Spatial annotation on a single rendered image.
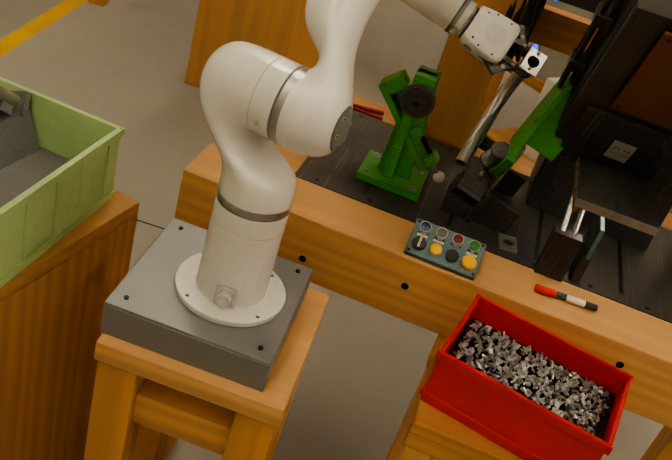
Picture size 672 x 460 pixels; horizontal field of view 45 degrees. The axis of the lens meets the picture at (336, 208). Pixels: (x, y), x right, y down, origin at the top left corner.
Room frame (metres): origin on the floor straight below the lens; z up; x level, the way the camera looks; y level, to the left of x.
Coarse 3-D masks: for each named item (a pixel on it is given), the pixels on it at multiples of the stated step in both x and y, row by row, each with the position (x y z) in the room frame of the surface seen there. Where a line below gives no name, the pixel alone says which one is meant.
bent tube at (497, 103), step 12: (528, 60) 1.70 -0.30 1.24; (540, 60) 1.68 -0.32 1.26; (528, 72) 1.65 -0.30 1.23; (504, 84) 1.74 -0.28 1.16; (516, 84) 1.73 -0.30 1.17; (504, 96) 1.73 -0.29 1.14; (492, 108) 1.71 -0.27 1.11; (480, 120) 1.69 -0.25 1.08; (492, 120) 1.70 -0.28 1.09; (480, 132) 1.66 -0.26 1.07; (468, 144) 1.64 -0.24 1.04; (468, 156) 1.62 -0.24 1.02
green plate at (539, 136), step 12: (564, 84) 1.58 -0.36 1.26; (552, 96) 1.60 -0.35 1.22; (564, 96) 1.55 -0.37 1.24; (540, 108) 1.62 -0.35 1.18; (552, 108) 1.55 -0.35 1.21; (528, 120) 1.64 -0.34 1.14; (540, 120) 1.56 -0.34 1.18; (552, 120) 1.56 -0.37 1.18; (516, 132) 1.66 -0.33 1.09; (528, 132) 1.56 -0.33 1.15; (540, 132) 1.57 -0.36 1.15; (552, 132) 1.56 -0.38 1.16; (528, 144) 1.57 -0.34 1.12; (540, 144) 1.57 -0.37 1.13; (552, 144) 1.56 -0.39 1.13; (552, 156) 1.56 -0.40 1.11
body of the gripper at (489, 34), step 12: (480, 12) 1.70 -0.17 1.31; (492, 12) 1.71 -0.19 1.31; (468, 24) 1.67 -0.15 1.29; (480, 24) 1.69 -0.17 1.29; (492, 24) 1.69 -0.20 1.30; (504, 24) 1.70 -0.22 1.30; (516, 24) 1.71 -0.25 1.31; (468, 36) 1.66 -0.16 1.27; (480, 36) 1.67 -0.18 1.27; (492, 36) 1.68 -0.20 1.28; (504, 36) 1.68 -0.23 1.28; (516, 36) 1.69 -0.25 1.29; (468, 48) 1.68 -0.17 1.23; (480, 48) 1.66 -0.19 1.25; (492, 48) 1.66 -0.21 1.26; (504, 48) 1.67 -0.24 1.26; (480, 60) 1.68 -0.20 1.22; (492, 60) 1.65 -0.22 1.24
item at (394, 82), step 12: (396, 72) 1.68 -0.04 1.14; (384, 84) 1.63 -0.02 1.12; (396, 84) 1.63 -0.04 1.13; (384, 96) 1.63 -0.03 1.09; (396, 96) 1.64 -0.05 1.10; (396, 108) 1.63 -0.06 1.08; (396, 120) 1.62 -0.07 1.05; (408, 132) 1.62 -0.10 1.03; (420, 132) 1.62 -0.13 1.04; (408, 144) 1.62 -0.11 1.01; (420, 144) 1.65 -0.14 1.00; (420, 156) 1.62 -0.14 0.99; (432, 156) 1.62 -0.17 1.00; (420, 168) 1.61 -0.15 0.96
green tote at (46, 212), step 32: (32, 96) 1.42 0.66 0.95; (64, 128) 1.40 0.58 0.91; (96, 128) 1.39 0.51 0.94; (96, 160) 1.31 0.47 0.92; (32, 192) 1.10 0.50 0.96; (64, 192) 1.20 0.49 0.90; (96, 192) 1.32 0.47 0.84; (0, 224) 1.02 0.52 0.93; (32, 224) 1.11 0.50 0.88; (64, 224) 1.22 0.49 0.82; (0, 256) 1.03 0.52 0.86; (32, 256) 1.11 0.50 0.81
